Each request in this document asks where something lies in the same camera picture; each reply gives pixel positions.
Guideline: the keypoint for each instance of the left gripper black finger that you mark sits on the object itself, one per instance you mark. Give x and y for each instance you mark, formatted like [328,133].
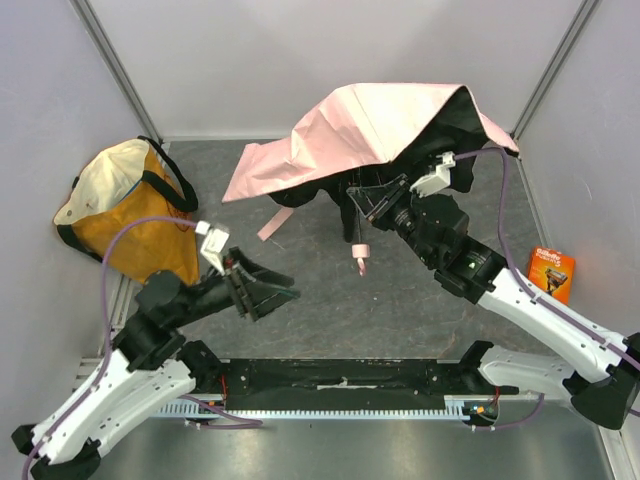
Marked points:
[260,272]
[266,298]

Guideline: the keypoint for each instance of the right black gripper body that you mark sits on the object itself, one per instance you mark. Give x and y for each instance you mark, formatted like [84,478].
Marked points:
[385,203]

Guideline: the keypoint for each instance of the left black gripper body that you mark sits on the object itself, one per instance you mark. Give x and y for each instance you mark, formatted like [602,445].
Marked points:
[242,292]

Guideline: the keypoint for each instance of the pink and black folding umbrella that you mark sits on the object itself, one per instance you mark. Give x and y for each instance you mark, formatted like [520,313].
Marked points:
[366,134]

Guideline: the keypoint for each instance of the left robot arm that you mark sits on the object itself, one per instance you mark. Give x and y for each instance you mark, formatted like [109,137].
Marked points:
[148,364]

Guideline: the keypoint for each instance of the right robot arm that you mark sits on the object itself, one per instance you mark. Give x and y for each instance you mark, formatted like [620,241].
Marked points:
[597,369]

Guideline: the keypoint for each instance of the orange razor box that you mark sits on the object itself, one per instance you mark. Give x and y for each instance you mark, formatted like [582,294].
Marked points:
[552,271]

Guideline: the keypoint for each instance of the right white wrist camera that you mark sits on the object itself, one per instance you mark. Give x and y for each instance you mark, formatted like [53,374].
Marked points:
[438,179]

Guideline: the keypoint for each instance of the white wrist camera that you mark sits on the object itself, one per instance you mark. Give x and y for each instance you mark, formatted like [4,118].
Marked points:
[438,179]
[214,240]

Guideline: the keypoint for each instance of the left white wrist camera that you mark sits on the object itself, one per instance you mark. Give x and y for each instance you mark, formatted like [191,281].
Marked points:
[214,240]

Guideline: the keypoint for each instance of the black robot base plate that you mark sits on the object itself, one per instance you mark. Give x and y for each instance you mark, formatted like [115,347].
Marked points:
[299,383]

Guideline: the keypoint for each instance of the yellow tote bag black handles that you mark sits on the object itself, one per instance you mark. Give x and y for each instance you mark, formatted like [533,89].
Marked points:
[122,184]

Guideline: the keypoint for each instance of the light blue cable duct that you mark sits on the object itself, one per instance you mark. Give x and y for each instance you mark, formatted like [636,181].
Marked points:
[450,411]

